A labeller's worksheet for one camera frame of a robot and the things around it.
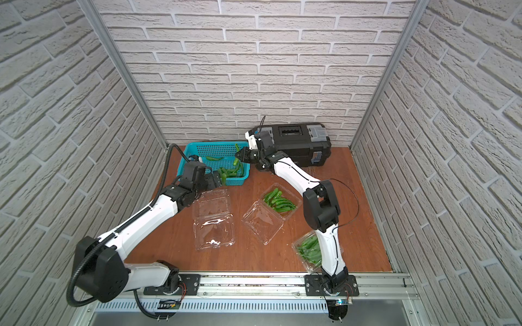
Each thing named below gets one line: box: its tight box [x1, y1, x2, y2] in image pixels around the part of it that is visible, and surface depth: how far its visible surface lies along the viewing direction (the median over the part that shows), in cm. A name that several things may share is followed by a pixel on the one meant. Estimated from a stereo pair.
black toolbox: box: [252, 122, 332, 168], surface depth 103 cm
